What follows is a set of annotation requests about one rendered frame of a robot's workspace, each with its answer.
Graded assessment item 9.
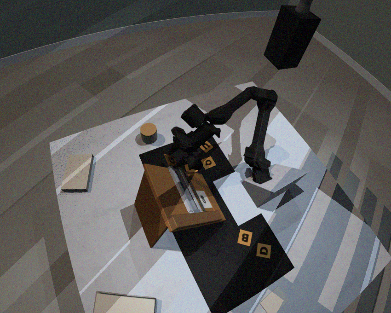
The tan flat rectangular board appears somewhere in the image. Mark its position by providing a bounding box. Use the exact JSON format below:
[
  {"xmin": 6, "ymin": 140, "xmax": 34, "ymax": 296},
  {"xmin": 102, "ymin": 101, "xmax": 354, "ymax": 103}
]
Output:
[{"xmin": 61, "ymin": 154, "xmax": 94, "ymax": 191}]

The white paper ticket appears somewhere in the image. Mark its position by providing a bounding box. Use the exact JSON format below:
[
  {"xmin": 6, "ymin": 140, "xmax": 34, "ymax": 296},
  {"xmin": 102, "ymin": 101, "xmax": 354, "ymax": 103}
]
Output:
[{"xmin": 196, "ymin": 191, "xmax": 212, "ymax": 208}]

